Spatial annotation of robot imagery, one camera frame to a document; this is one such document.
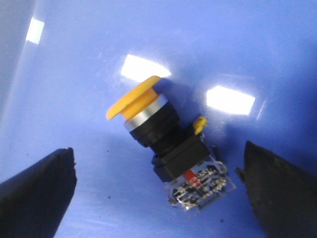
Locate blue plastic bin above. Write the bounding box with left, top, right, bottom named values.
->
left=0, top=0, right=317, bottom=238

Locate yellow mushroom push button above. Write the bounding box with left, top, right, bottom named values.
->
left=106, top=76, right=236, bottom=211

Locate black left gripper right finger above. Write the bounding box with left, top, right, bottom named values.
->
left=236, top=141, right=317, bottom=238

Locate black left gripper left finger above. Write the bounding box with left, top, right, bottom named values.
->
left=0, top=148, right=77, bottom=238

